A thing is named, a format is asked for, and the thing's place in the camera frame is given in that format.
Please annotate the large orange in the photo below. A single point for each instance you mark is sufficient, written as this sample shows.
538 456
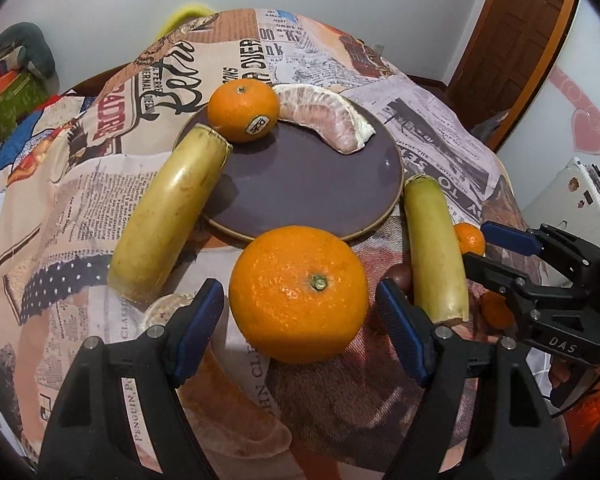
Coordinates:
298 295

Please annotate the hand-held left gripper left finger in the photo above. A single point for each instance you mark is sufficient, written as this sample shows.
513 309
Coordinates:
199 332

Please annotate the pale peeled fruit piece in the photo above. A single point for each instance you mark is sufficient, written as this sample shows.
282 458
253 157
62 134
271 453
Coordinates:
164 310

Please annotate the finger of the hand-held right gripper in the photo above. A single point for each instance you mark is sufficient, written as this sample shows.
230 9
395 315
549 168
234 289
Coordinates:
495 276
510 238

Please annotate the small tangerine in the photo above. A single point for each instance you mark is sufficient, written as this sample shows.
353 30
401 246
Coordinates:
497 308
471 239

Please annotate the thin sugarcane piece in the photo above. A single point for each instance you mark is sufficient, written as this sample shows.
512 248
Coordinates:
436 250

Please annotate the dark red fruit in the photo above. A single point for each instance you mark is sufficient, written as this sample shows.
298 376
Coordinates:
401 276

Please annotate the pile of clothes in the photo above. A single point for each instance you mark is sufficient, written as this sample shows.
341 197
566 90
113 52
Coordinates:
15 77

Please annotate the yellow green fluffy object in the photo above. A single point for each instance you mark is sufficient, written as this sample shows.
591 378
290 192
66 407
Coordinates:
184 16

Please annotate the pink heart wall stickers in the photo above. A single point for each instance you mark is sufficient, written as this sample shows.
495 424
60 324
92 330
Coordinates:
587 122

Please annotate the newspaper print tablecloth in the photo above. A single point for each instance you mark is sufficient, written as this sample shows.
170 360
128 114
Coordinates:
70 200

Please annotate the peeled pomelo segment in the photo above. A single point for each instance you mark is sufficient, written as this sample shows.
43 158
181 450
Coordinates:
330 117

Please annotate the person's right hand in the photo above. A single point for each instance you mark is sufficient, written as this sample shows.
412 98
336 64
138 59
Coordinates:
559 373

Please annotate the dark round plate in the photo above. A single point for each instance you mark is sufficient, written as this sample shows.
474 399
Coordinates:
305 185

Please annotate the thick sugarcane piece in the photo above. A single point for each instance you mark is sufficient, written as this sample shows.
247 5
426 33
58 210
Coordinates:
167 217

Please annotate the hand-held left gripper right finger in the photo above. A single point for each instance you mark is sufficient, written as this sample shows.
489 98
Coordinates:
404 332

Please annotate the orange with sticker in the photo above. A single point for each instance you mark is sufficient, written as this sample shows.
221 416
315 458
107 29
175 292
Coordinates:
241 107

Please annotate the person's right forearm orange sleeve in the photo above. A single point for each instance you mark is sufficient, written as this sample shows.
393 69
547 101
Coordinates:
596 410

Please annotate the brown wooden door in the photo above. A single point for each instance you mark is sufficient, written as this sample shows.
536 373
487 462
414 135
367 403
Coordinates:
517 40

